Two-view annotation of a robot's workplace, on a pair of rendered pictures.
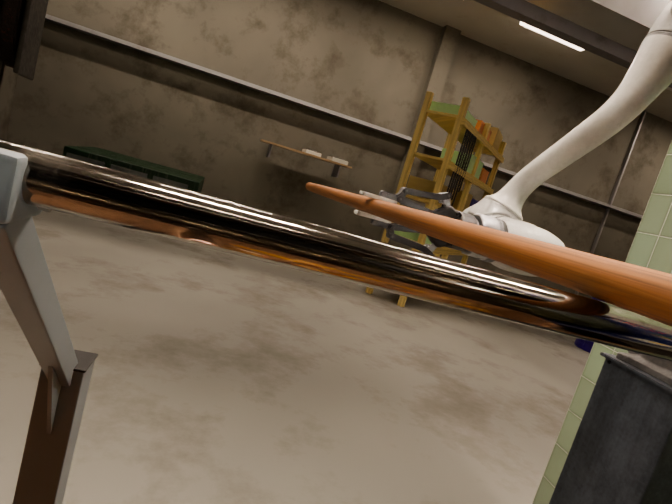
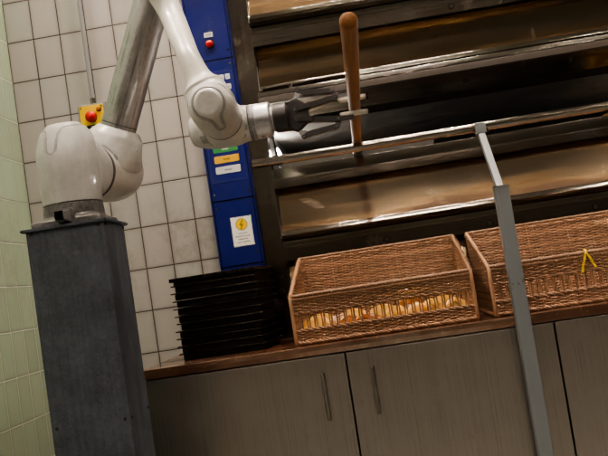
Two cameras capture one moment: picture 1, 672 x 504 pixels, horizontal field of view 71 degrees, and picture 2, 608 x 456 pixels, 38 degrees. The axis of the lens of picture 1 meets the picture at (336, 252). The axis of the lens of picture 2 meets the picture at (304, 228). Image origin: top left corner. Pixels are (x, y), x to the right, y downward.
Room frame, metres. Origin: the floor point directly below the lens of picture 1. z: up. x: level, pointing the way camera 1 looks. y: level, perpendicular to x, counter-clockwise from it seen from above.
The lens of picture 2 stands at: (3.03, 0.48, 0.76)
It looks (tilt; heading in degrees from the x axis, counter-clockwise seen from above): 4 degrees up; 198
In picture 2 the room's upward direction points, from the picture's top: 9 degrees counter-clockwise
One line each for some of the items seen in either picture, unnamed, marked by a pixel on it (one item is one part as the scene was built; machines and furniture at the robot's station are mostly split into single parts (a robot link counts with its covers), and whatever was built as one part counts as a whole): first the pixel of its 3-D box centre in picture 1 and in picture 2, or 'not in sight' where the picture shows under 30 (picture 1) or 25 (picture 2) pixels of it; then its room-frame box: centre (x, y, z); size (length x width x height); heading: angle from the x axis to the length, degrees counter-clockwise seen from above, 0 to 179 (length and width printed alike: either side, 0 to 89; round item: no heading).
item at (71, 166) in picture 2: not in sight; (70, 164); (1.01, -0.80, 1.17); 0.18 x 0.16 x 0.22; 1
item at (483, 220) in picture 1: (480, 237); (262, 120); (0.95, -0.27, 1.18); 0.09 x 0.06 x 0.09; 14
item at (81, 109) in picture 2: not in sight; (95, 118); (0.24, -1.16, 1.46); 0.10 x 0.07 x 0.10; 104
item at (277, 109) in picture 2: (448, 227); (290, 116); (0.93, -0.20, 1.18); 0.09 x 0.07 x 0.08; 104
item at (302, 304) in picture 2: not in sight; (380, 286); (0.24, -0.21, 0.72); 0.56 x 0.49 x 0.28; 103
